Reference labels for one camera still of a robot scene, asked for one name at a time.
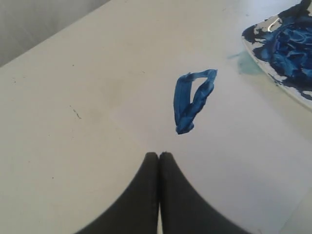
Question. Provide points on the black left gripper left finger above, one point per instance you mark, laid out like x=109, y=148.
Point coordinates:
x=136, y=210

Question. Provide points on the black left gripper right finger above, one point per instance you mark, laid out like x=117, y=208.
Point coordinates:
x=182, y=208

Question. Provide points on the white square plate blue paint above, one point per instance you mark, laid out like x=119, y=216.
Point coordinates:
x=282, y=47

